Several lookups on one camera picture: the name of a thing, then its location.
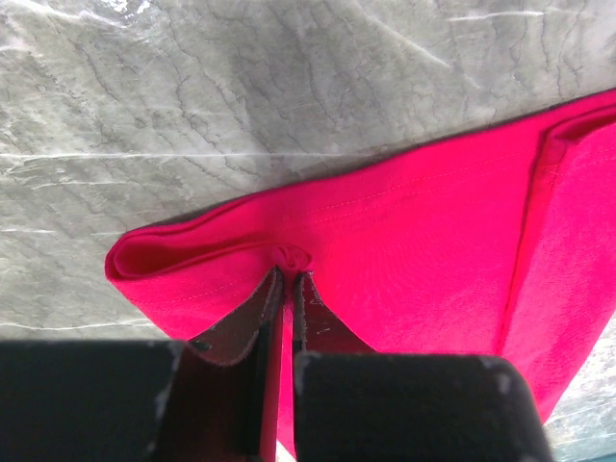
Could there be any teal plastic basin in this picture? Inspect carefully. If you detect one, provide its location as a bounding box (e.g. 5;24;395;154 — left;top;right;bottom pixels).
555;447;615;462

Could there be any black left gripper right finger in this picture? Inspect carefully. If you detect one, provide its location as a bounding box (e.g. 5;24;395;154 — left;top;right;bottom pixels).
293;273;552;461

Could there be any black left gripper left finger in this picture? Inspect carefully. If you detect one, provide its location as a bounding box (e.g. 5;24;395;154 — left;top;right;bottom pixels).
1;269;284;461

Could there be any red t shirt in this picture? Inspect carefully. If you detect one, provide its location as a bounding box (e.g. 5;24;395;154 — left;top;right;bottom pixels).
105;90;615;458

